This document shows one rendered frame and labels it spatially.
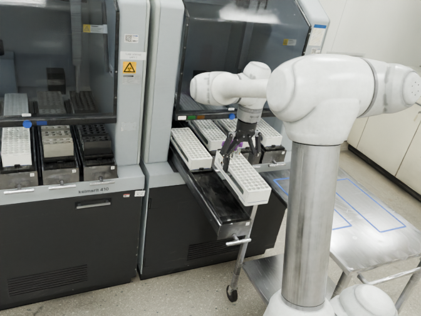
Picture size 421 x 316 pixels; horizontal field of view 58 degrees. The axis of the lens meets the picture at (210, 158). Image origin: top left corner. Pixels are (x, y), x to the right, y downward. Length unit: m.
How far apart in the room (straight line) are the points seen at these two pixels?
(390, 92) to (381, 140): 3.04
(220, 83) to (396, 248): 0.86
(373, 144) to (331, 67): 3.20
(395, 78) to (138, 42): 0.99
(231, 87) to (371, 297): 0.69
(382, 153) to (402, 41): 1.06
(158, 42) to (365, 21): 2.43
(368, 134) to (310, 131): 3.23
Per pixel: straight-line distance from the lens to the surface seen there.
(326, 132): 0.77
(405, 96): 0.86
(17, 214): 1.72
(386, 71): 0.87
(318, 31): 1.91
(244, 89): 1.15
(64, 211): 1.73
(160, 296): 2.17
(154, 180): 1.72
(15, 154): 1.61
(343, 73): 0.78
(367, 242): 1.51
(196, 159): 1.60
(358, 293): 1.06
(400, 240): 1.60
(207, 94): 1.25
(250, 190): 1.37
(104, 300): 2.15
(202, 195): 1.50
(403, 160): 3.75
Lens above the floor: 1.67
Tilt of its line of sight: 30 degrees down
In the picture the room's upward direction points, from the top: 10 degrees clockwise
